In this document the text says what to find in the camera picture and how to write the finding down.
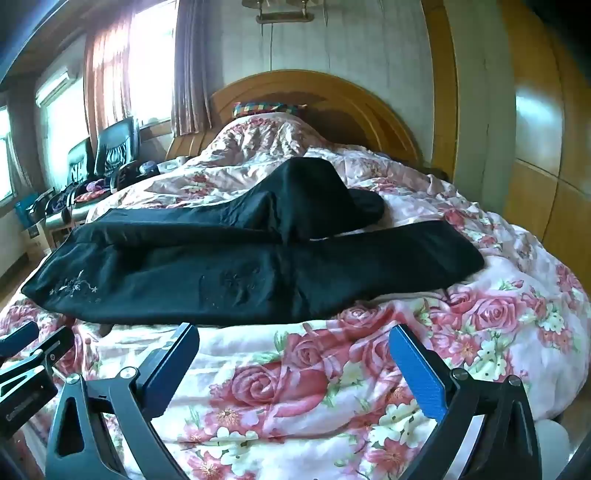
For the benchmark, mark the white air conditioner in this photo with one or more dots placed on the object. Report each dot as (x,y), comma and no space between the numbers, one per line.
(55,85)

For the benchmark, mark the wooden wardrobe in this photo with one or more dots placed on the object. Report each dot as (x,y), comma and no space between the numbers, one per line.
(531,138)

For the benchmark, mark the small black leather chair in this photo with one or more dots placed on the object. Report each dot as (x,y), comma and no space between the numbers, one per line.
(79,159)

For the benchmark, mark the black pants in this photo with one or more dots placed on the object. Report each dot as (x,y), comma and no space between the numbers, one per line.
(184,277)

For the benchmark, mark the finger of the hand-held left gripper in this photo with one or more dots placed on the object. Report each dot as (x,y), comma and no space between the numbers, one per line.
(54,346)
(18,336)

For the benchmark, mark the teal cardboard box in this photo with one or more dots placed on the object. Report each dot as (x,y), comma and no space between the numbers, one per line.
(32,221)

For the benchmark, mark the brown curtain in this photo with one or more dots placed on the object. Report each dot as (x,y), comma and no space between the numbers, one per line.
(191,69)

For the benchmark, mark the wall coat rack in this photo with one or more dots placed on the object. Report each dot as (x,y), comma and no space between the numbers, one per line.
(284,16)

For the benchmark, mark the floral pink blanket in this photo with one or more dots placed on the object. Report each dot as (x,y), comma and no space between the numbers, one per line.
(300,392)

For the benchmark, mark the bright window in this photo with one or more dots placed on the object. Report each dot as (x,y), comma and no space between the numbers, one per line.
(152,60)

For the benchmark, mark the wooden headboard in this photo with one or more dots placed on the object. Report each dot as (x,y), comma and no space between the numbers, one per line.
(346,106)

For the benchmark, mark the colourful checkered pillow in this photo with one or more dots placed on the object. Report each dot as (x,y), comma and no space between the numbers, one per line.
(258,110)

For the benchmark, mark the large black leather chair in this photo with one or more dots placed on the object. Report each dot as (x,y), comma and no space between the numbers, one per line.
(117,147)

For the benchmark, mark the red sheer curtain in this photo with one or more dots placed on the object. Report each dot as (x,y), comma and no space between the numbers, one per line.
(108,74)

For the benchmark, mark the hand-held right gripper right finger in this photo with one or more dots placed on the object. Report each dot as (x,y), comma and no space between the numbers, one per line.
(415,374)

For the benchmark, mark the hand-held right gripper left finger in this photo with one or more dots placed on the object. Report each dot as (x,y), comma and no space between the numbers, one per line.
(178,360)

